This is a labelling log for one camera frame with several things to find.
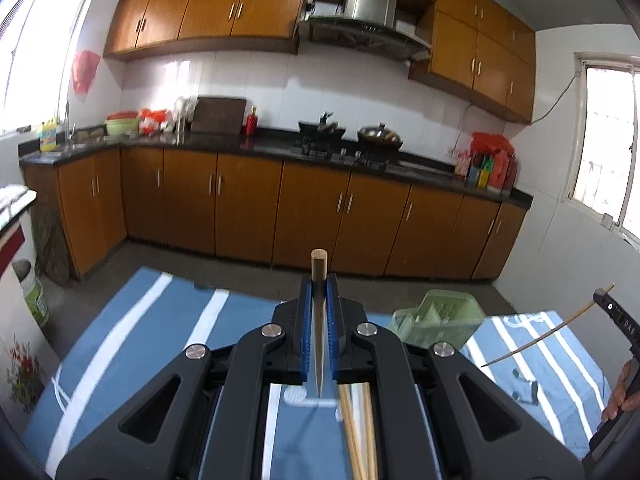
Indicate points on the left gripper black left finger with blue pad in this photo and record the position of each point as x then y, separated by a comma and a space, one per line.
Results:
201, 414

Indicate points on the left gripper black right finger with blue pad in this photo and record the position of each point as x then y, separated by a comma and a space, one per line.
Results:
435, 414

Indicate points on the brown lower kitchen cabinets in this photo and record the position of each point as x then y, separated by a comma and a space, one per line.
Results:
268, 210

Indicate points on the black kitchen countertop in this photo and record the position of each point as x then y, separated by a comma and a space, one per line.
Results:
288, 146

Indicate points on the person's right hand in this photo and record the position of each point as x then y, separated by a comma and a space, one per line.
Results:
618, 396

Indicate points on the green perforated utensil holder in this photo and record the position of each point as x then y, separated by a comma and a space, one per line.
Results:
442, 316

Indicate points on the blue white striped tablecloth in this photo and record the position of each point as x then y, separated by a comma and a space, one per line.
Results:
532, 357

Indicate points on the right window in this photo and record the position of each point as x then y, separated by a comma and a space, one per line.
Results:
604, 169

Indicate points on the window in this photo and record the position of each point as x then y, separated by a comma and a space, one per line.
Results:
37, 41
604, 169

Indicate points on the red bag condiment group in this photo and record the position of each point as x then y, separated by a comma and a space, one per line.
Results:
488, 164

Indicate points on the white bucket green label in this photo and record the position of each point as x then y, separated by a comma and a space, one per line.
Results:
32, 290

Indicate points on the black wok with lid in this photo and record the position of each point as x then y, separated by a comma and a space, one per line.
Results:
379, 139

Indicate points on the red bottle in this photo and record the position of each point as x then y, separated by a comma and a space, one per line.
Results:
251, 122

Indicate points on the black wok left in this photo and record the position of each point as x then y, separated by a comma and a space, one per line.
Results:
323, 132

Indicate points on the dark brown cutting board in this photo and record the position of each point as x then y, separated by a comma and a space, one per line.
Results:
218, 114

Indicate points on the red white snack bags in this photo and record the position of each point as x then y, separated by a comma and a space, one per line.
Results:
155, 121

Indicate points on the green basin red lid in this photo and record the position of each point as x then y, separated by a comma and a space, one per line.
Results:
121, 123

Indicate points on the yellow dish soap bottle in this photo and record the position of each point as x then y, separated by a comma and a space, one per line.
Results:
47, 136

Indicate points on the red plastic bag hanging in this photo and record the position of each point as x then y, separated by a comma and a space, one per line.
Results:
84, 67

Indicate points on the steel range hood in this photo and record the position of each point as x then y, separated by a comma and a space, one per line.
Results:
369, 26

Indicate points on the left window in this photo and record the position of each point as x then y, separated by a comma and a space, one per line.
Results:
37, 41

